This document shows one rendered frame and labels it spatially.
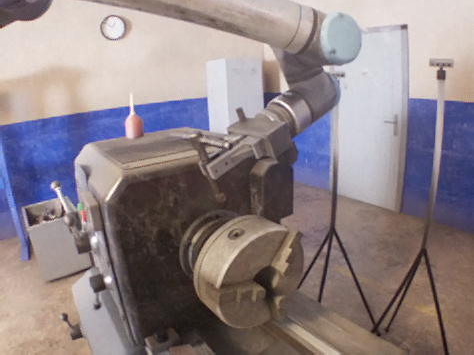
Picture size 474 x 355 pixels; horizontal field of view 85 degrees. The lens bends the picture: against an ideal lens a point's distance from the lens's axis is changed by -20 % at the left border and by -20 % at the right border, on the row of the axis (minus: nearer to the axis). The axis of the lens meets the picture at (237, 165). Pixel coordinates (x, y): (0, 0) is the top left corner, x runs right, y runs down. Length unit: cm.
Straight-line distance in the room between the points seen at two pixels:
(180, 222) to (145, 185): 13
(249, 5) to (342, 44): 16
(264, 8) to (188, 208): 49
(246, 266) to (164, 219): 23
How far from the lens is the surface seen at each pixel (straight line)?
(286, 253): 67
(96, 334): 109
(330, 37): 52
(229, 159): 56
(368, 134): 392
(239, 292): 63
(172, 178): 72
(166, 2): 47
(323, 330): 95
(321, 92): 68
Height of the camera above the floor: 150
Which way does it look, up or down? 14 degrees down
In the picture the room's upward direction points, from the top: 3 degrees counter-clockwise
